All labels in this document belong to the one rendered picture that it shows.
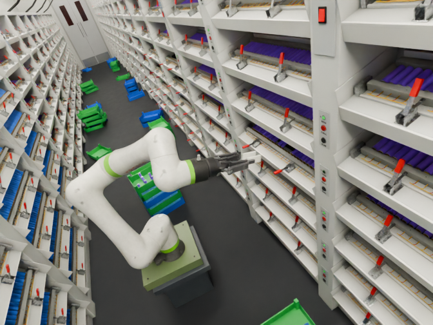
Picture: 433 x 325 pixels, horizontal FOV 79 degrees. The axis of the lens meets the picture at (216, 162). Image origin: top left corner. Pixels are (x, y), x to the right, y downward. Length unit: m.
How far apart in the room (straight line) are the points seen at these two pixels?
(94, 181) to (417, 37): 1.14
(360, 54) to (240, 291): 1.38
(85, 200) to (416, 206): 1.12
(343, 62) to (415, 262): 0.57
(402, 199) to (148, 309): 1.51
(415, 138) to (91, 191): 1.10
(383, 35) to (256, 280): 1.43
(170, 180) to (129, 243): 0.48
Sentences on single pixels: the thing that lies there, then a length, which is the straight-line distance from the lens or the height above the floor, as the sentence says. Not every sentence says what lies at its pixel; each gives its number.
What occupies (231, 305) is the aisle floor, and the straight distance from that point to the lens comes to 1.69.
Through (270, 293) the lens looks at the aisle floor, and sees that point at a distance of 1.68.
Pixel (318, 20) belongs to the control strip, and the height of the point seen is 1.36.
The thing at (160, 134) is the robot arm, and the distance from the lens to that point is 0.93.
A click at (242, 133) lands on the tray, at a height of 0.76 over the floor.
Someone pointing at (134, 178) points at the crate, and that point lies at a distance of 2.23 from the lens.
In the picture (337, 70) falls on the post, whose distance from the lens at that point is 0.73.
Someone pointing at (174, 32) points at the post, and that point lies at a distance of 1.95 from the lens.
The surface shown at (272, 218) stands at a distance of 1.73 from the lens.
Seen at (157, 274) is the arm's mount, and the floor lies 0.33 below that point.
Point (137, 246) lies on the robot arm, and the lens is 1.31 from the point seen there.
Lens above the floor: 1.50
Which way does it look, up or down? 35 degrees down
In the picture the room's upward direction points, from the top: 17 degrees counter-clockwise
